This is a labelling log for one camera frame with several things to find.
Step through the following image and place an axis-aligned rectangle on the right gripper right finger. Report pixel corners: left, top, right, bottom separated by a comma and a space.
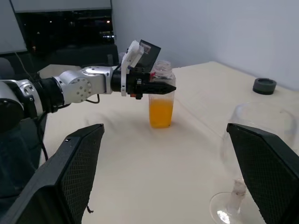
226, 123, 299, 224

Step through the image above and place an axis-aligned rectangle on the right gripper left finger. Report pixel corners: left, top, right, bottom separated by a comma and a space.
0, 123, 105, 224

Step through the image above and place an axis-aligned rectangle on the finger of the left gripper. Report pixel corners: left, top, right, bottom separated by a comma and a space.
142, 81, 177, 95

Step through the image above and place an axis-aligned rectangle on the clear bottle with orange drink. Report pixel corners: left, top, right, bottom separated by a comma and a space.
148, 60, 176, 129

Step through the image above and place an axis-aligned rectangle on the clear wine glass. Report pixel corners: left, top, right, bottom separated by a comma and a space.
209, 101, 295, 224

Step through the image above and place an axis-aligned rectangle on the dark window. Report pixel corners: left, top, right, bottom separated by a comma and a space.
15, 8, 117, 56

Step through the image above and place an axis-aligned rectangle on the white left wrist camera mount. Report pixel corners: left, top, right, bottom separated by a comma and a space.
120, 39, 162, 97

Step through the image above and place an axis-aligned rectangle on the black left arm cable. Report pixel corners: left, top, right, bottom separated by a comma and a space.
36, 93, 100, 163

